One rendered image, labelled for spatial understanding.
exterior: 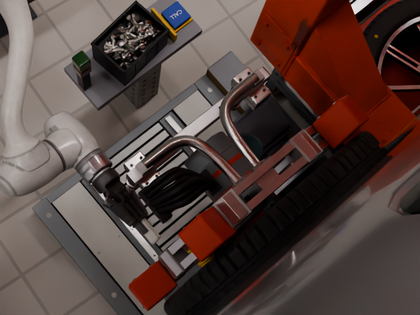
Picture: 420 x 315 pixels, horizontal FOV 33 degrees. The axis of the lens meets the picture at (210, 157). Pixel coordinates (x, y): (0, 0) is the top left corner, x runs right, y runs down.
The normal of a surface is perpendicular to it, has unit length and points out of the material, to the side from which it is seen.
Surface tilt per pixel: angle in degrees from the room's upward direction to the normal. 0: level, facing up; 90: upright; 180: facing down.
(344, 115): 45
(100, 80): 0
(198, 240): 35
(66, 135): 14
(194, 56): 0
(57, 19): 0
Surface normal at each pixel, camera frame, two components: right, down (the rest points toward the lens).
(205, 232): -0.33, 0.14
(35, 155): 0.64, -0.02
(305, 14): -0.75, 0.61
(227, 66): 0.11, -0.25
